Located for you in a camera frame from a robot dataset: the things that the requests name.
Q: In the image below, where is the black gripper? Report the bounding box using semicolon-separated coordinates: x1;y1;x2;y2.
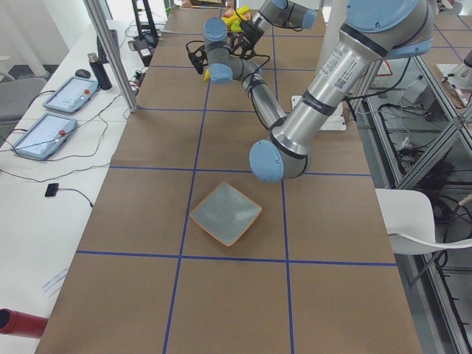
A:
194;45;207;69
230;32;257;52

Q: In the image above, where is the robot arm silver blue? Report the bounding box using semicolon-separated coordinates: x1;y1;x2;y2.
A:
229;0;317;53
203;1;437;183

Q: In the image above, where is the brown wicker basket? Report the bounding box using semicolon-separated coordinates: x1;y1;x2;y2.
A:
223;22;242;35

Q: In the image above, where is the grey square plate orange rim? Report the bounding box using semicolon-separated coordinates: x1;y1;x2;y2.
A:
190;182;262;247

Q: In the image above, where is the yellow-green starfruit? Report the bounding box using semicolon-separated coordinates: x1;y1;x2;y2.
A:
222;17;242;32

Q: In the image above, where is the pink red apple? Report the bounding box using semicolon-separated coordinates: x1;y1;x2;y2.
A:
223;9;235;18

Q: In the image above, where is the black water bottle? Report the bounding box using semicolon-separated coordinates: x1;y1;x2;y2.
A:
88;52;112;90

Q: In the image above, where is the black computer mouse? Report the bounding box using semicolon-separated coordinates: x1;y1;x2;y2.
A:
74;69;91;79

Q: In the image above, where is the blue teach pendant far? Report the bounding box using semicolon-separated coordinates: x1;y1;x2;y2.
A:
43;76;99;114

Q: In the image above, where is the blue teach pendant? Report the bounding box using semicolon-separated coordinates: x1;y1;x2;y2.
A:
43;76;99;114
11;113;77;161

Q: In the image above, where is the blue teach pendant near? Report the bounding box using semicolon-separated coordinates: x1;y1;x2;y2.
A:
11;113;77;161

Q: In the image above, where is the small black box device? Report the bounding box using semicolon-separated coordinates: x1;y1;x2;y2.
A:
44;183;59;198

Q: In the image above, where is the white chair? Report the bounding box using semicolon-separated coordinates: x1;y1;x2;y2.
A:
375;189;471;255

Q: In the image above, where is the red cylinder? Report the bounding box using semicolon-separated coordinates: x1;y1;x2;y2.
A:
1;308;49;339

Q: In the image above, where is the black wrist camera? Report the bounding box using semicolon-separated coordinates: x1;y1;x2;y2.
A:
240;21;264;43
187;52;204;74

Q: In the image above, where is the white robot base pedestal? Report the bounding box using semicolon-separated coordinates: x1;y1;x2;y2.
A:
290;0;348;133

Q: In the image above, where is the aluminium frame post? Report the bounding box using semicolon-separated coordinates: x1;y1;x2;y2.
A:
83;0;138;113

